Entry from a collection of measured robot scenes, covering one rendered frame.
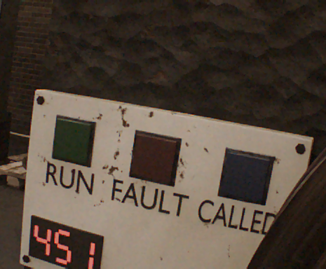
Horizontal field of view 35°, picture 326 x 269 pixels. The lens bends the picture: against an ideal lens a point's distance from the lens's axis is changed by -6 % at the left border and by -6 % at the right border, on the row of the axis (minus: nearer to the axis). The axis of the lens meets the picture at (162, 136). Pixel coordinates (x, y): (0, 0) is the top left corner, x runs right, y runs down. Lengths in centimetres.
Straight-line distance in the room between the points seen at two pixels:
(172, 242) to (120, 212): 5
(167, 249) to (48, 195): 13
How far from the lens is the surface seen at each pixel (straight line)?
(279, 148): 44
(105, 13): 50
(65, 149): 49
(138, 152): 46
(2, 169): 496
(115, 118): 47
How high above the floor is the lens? 128
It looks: 8 degrees down
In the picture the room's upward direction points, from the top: 9 degrees clockwise
